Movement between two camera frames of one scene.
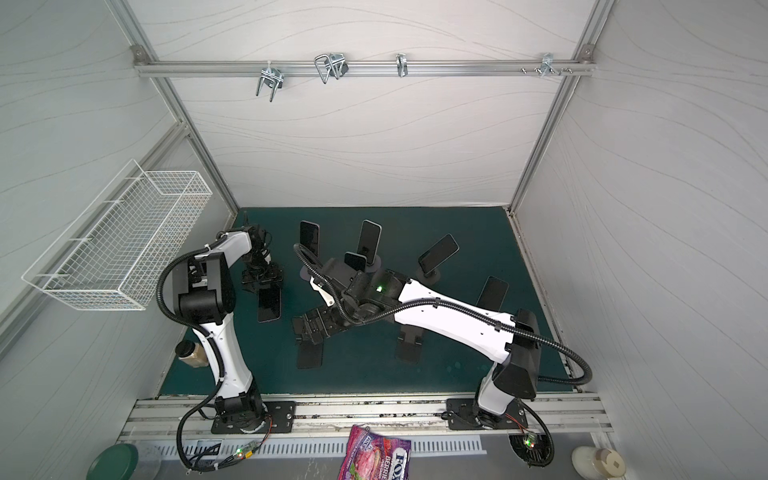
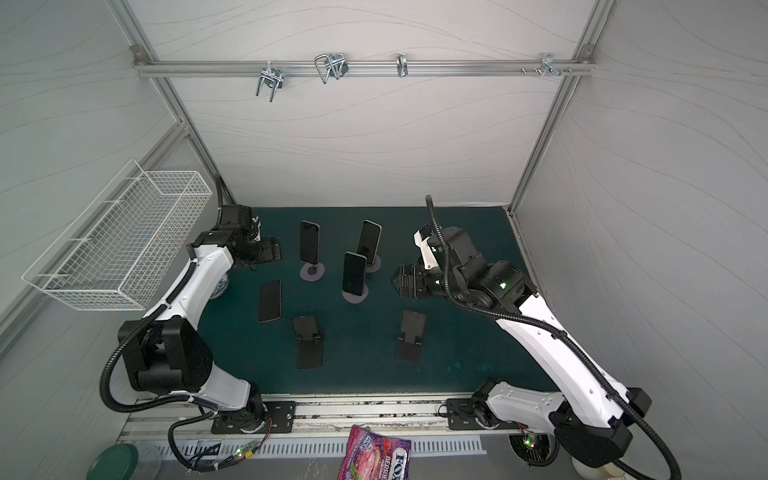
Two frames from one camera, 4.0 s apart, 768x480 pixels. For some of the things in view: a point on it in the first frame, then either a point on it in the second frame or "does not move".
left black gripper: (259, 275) → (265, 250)
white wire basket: (122, 246) does not move
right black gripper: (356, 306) → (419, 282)
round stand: (375, 265) does not move
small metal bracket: (402, 65) does not move
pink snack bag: (370, 456) does not move
